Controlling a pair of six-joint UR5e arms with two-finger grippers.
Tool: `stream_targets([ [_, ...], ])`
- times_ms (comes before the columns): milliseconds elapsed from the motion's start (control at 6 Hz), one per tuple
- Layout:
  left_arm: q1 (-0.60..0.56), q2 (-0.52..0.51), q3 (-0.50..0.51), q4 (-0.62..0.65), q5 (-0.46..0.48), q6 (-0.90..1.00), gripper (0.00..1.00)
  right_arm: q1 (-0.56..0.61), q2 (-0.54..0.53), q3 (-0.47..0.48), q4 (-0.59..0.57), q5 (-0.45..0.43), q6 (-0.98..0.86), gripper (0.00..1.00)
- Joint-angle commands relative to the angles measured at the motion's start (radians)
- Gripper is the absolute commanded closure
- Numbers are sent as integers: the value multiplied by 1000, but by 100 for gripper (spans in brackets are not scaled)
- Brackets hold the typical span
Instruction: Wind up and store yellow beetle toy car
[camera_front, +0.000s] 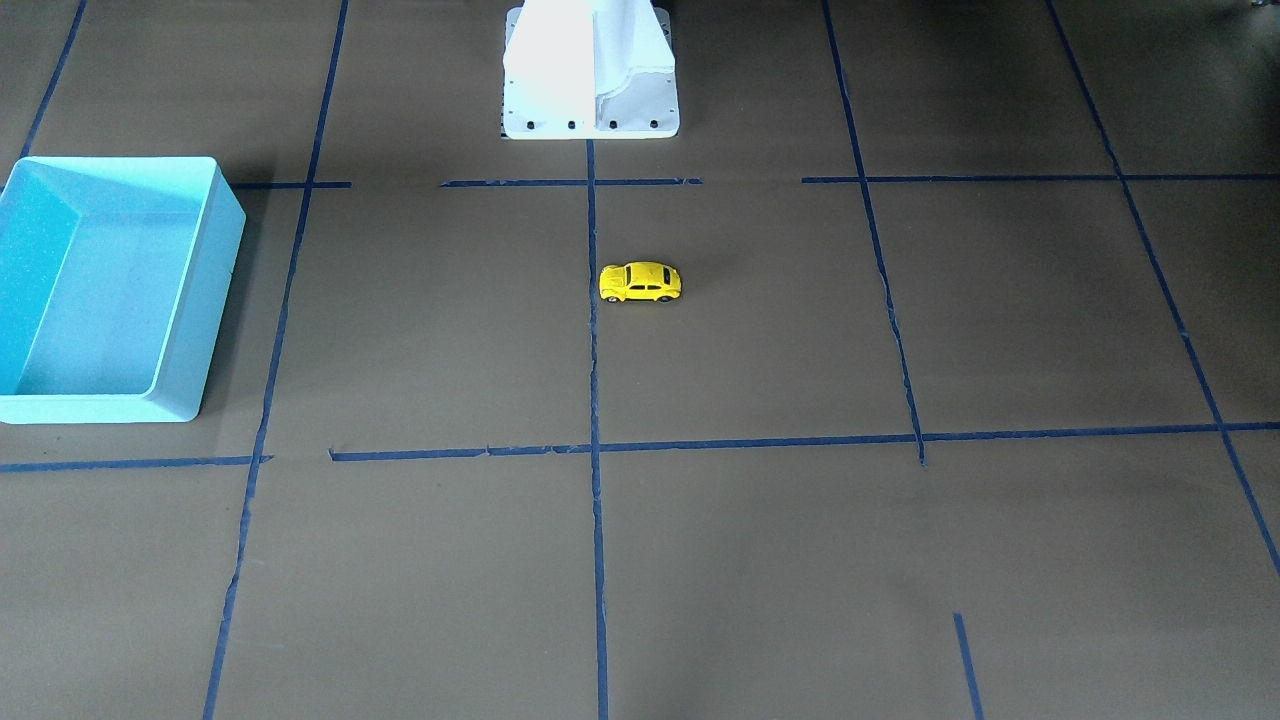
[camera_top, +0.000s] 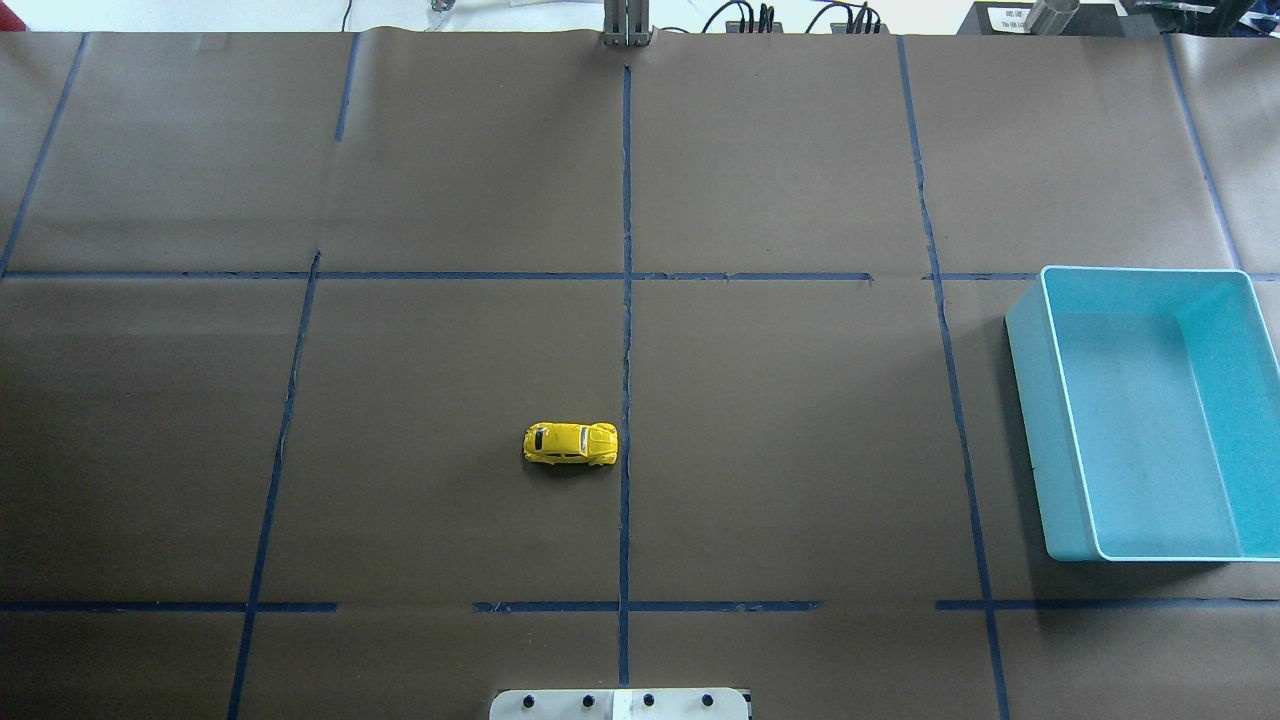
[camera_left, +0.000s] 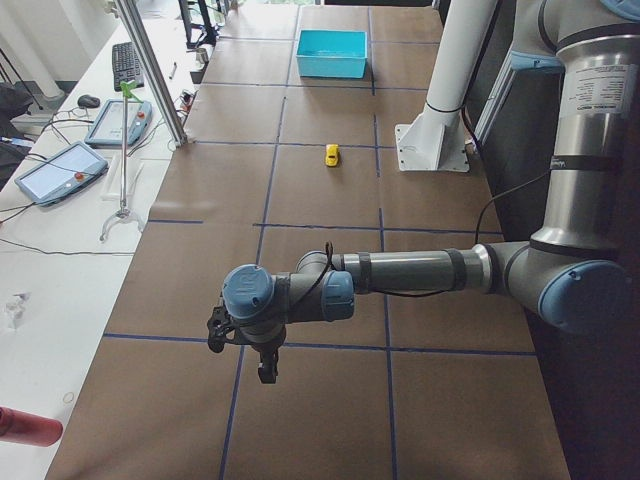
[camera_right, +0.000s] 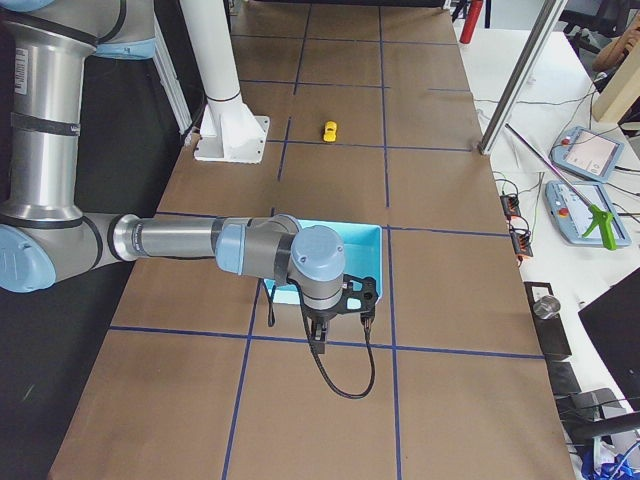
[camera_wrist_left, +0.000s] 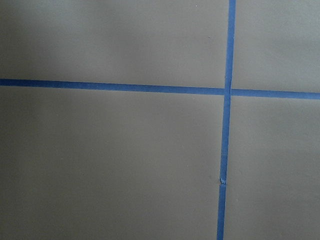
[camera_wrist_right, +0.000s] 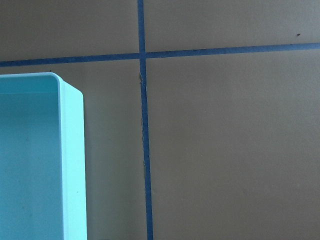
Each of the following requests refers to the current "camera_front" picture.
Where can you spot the yellow beetle toy car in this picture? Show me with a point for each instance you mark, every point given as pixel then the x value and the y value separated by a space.
pixel 640 281

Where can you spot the light blue plastic bin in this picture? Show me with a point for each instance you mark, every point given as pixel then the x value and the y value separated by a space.
pixel 115 273

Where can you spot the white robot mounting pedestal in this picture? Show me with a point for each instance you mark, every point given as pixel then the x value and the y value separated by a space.
pixel 581 70

